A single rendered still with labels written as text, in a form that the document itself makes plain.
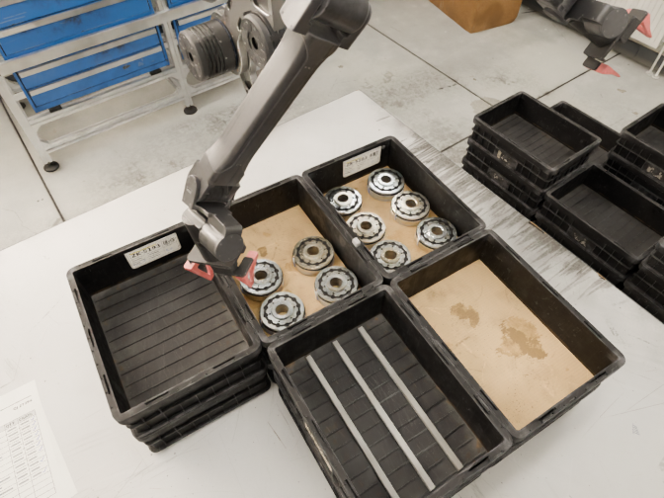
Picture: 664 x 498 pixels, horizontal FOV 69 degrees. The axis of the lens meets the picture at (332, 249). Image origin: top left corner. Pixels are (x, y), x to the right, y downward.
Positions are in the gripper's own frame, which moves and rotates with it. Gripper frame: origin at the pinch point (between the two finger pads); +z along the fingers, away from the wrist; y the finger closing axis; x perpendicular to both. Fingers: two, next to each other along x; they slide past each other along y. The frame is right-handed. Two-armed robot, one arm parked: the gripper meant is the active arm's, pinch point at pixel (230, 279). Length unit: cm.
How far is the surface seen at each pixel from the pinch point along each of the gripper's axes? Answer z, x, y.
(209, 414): 23.8, -20.9, -3.5
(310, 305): 15.9, 6.9, 12.6
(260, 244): 12.5, 20.2, -5.5
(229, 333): 13.7, -5.5, -2.4
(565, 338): 23, 15, 69
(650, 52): 104, 295, 130
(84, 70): 24, 123, -152
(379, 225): 14.1, 33.1, 23.0
